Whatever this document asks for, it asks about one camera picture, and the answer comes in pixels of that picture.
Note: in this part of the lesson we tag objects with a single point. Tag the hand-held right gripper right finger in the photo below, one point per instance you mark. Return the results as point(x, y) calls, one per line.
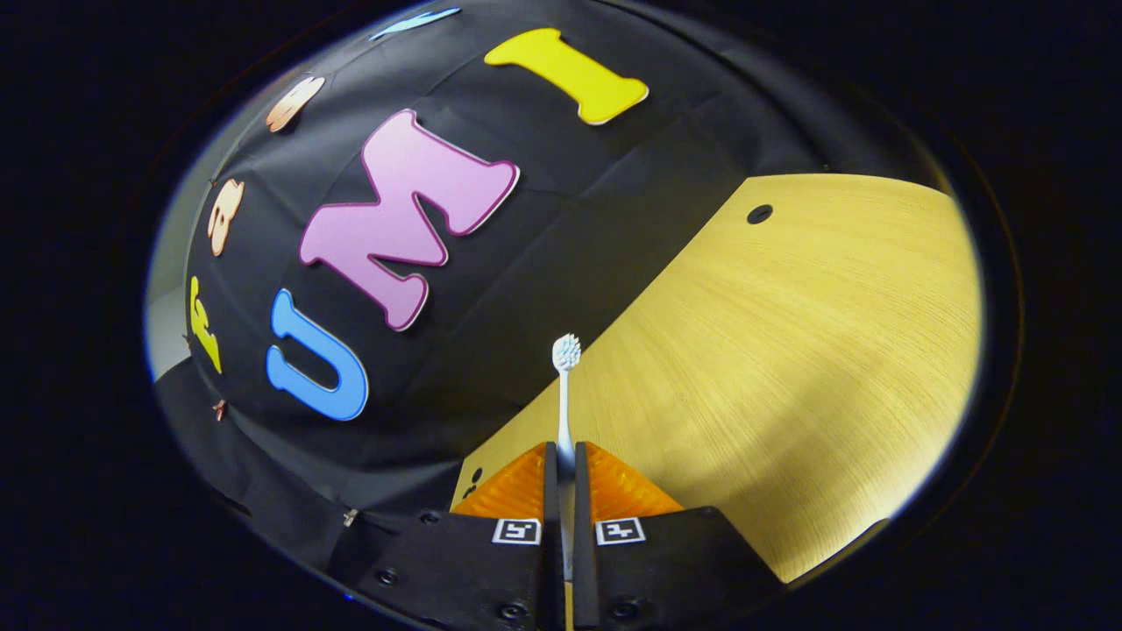
point(582, 499)

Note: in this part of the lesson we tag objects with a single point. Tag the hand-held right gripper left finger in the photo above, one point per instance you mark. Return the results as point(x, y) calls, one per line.
point(550, 499)

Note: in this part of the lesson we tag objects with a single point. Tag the light blue toothbrush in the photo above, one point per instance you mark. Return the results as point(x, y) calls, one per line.
point(565, 412)

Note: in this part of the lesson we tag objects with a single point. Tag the wooden desktop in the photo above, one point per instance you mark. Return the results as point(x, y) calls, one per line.
point(789, 368)

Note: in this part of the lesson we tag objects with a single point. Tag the silver metal clip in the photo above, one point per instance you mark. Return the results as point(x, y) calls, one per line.
point(351, 517)

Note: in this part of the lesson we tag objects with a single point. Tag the black backdrop cloth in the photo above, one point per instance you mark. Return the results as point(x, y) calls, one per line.
point(543, 263)

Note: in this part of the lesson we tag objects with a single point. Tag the copper clip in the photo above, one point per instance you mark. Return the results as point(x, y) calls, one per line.
point(218, 409)

